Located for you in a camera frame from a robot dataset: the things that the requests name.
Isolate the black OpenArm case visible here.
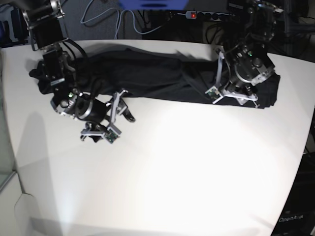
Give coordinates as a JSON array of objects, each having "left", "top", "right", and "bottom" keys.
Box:
[{"left": 271, "top": 153, "right": 315, "bottom": 236}]

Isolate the black long-sleeve shirt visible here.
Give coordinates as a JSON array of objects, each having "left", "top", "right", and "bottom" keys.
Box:
[{"left": 28, "top": 47, "right": 281, "bottom": 110}]

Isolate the light grey cable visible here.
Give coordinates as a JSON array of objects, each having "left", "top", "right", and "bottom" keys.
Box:
[{"left": 81, "top": 0, "right": 163, "bottom": 40}]

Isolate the blue box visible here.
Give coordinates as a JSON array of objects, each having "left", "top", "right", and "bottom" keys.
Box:
[{"left": 119, "top": 0, "right": 188, "bottom": 10}]

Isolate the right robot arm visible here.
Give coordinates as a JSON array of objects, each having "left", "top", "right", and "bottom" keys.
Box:
[{"left": 1, "top": 0, "right": 135, "bottom": 144}]

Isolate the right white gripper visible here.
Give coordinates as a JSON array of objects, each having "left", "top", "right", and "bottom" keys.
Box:
[{"left": 80, "top": 89, "right": 136, "bottom": 144}]

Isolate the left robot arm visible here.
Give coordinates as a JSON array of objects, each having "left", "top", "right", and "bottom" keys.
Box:
[{"left": 205, "top": 0, "right": 280, "bottom": 109}]

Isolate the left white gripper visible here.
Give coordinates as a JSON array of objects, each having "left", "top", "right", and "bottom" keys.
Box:
[{"left": 205, "top": 48, "right": 258, "bottom": 108}]

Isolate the white power strip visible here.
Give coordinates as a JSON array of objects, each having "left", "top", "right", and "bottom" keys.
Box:
[{"left": 184, "top": 11, "right": 235, "bottom": 22}]

